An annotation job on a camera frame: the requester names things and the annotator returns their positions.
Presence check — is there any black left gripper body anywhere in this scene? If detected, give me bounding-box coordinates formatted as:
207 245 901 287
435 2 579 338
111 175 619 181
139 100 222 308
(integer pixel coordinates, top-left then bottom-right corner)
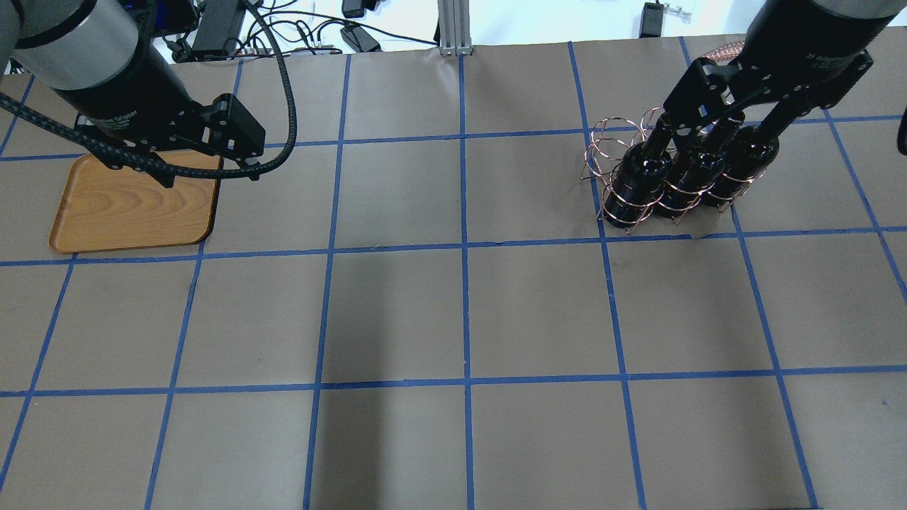
74 93 266 181

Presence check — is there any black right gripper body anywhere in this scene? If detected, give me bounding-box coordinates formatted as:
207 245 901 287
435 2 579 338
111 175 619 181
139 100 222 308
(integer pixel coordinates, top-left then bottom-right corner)
662 50 874 142

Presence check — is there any dark wine bottle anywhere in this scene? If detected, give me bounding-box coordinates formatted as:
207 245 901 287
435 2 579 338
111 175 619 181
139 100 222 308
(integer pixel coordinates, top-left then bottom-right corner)
654 112 745 222
602 113 673 232
700 126 779 210

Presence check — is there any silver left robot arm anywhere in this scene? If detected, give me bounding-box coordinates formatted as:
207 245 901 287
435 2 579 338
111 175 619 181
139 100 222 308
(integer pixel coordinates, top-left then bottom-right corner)
2 1 270 188

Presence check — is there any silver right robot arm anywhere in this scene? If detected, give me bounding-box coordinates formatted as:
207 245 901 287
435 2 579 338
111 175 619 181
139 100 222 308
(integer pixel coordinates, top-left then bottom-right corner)
662 1 905 148

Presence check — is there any wooden tray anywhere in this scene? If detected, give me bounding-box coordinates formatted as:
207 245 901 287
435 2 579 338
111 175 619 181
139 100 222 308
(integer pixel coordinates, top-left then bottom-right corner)
48 155 220 253

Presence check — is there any black power adapter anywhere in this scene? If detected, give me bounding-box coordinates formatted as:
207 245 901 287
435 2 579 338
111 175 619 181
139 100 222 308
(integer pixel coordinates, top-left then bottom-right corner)
191 0 247 60

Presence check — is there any black braided cable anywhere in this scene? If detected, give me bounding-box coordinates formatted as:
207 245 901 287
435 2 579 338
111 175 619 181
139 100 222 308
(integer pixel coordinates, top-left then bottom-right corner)
0 0 297 179

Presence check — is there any copper wire wine basket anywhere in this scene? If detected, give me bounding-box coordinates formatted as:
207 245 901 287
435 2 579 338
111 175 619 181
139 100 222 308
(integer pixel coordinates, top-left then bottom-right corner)
585 108 746 234

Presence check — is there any aluminium frame post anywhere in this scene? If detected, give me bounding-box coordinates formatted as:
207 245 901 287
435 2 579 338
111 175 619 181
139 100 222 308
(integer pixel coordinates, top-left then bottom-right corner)
437 0 474 56

